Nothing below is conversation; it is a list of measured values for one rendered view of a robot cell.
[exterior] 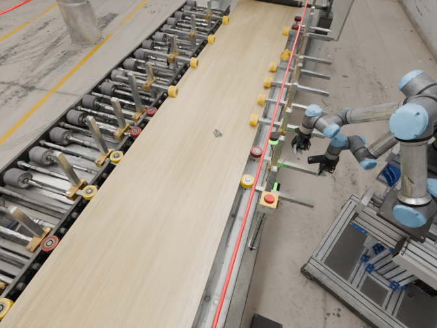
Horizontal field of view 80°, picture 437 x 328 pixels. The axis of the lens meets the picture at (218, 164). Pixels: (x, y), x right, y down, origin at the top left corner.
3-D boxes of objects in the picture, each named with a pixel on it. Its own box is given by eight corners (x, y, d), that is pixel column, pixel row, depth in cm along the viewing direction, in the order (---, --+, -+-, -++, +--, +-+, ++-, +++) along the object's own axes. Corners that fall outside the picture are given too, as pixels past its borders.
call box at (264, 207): (274, 204, 118) (278, 194, 112) (272, 217, 114) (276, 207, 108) (259, 199, 119) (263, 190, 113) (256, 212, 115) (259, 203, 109)
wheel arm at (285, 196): (313, 204, 157) (315, 200, 153) (312, 209, 155) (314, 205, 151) (243, 185, 164) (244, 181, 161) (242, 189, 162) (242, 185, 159)
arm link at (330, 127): (348, 122, 128) (330, 110, 133) (333, 131, 124) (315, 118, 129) (341, 133, 134) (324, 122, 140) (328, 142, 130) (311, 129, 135)
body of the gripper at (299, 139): (295, 151, 149) (301, 136, 140) (292, 140, 155) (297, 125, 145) (308, 151, 150) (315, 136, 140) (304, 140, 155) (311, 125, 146)
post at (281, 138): (270, 182, 188) (285, 135, 151) (268, 186, 186) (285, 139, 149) (265, 181, 189) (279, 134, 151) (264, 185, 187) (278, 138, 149)
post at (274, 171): (263, 211, 172) (279, 166, 135) (262, 215, 170) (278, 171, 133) (258, 209, 173) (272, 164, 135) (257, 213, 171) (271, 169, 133)
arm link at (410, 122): (438, 217, 113) (443, 94, 92) (421, 236, 107) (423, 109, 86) (407, 207, 123) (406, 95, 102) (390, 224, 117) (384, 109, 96)
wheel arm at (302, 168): (315, 172, 171) (318, 168, 168) (315, 176, 169) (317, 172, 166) (251, 155, 179) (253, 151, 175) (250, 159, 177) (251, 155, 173)
